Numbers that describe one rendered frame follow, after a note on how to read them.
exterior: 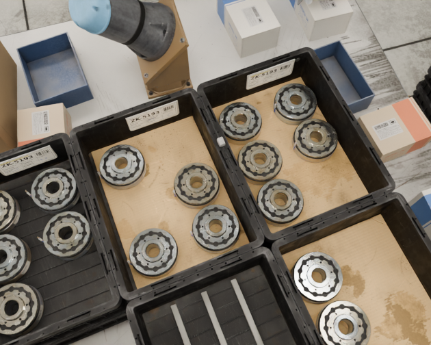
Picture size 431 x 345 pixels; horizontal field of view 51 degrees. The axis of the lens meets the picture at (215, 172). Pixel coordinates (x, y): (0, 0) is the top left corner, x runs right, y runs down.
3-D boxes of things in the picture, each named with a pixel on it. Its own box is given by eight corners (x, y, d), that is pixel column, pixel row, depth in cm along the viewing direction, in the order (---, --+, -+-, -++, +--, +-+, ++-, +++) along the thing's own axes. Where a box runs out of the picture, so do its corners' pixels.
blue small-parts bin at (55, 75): (25, 63, 133) (16, 48, 127) (74, 46, 136) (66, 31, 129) (43, 117, 126) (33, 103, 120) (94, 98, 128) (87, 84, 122)
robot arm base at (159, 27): (133, 30, 127) (103, 18, 120) (166, -7, 119) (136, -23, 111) (146, 72, 121) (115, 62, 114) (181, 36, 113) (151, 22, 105)
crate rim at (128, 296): (70, 134, 101) (67, 129, 98) (194, 91, 105) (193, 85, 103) (124, 304, 86) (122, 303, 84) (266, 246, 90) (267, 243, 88)
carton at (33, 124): (28, 124, 125) (16, 110, 118) (71, 116, 126) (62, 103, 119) (29, 176, 119) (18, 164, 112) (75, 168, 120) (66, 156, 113)
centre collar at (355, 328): (328, 318, 89) (329, 318, 89) (351, 310, 90) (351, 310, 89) (338, 343, 87) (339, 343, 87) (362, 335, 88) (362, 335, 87)
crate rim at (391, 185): (194, 91, 105) (193, 85, 103) (308, 50, 109) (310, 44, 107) (266, 246, 91) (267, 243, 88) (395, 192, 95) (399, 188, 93)
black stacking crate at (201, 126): (83, 153, 109) (68, 131, 99) (196, 113, 114) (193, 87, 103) (134, 309, 95) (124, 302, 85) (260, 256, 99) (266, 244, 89)
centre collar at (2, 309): (-4, 302, 91) (-5, 302, 90) (20, 291, 92) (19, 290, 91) (4, 325, 89) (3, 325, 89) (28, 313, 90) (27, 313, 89)
